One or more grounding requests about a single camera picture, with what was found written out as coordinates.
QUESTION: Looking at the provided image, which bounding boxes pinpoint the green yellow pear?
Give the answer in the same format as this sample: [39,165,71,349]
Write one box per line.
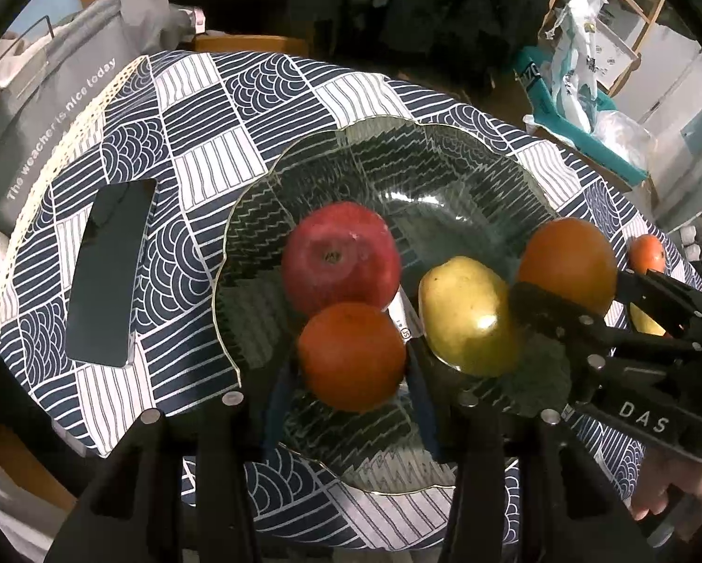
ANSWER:
[628,304,666,337]

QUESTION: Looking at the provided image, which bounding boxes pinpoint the large orange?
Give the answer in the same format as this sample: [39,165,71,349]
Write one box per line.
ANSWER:
[516,217,618,317]

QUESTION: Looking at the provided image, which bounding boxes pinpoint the small tangerine dark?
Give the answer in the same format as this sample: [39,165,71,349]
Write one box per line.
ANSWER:
[297,303,407,413]

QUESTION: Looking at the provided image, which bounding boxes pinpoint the shiny red apple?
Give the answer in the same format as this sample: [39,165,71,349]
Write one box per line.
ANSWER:
[281,201,401,317]

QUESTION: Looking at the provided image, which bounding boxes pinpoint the right hand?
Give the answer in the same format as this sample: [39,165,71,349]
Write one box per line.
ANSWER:
[629,448,702,541]

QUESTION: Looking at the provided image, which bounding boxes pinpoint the small tangerine far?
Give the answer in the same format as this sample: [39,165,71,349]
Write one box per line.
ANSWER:
[628,234,666,274]

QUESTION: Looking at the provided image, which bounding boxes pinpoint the glass fruit plate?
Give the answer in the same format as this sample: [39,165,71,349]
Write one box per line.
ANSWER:
[212,117,556,495]

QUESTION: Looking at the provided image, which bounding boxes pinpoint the clear plastic bag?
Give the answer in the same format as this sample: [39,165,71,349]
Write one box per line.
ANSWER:
[592,111,657,172]

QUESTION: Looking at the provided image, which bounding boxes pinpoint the black smartphone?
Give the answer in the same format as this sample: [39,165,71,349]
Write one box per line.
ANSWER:
[66,179,156,369]

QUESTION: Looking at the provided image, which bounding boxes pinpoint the teal storage box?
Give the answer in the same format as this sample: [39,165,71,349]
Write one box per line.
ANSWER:
[512,46,651,190]

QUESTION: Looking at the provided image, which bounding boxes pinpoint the white printed plastic bag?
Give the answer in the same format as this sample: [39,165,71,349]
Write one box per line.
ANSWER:
[545,0,608,134]

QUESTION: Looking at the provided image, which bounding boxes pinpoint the dark hanging clothes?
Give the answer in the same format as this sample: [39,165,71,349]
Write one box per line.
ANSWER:
[288,0,549,85]

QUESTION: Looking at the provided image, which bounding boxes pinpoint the wooden low box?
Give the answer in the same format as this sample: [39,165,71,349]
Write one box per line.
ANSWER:
[193,34,310,57]

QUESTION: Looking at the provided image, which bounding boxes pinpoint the grey printed bag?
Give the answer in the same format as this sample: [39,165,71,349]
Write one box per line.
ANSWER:
[0,0,193,235]

